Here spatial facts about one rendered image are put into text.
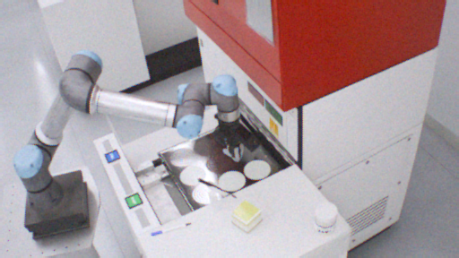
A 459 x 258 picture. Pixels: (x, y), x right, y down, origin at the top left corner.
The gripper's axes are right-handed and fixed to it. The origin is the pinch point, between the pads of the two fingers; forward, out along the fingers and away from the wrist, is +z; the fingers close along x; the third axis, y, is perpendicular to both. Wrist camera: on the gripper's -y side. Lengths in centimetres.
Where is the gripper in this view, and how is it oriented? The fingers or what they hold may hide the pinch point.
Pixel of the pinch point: (239, 159)
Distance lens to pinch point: 177.8
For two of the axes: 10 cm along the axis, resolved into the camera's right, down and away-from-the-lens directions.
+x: -5.4, 6.1, -5.9
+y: -8.4, -3.0, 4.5
